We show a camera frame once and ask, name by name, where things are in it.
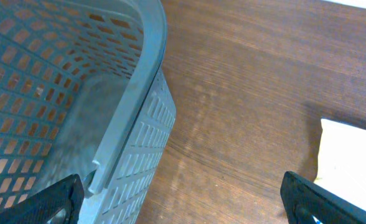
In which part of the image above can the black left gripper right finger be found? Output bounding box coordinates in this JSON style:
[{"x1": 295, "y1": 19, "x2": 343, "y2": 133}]
[{"x1": 280, "y1": 171, "x2": 366, "y2": 224}]

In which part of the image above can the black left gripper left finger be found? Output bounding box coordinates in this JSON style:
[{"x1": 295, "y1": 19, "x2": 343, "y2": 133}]
[{"x1": 0, "y1": 174, "x2": 84, "y2": 224}]

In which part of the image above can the cream chips bag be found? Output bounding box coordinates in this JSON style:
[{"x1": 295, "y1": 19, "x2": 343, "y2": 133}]
[{"x1": 314, "y1": 118, "x2": 366, "y2": 211}]

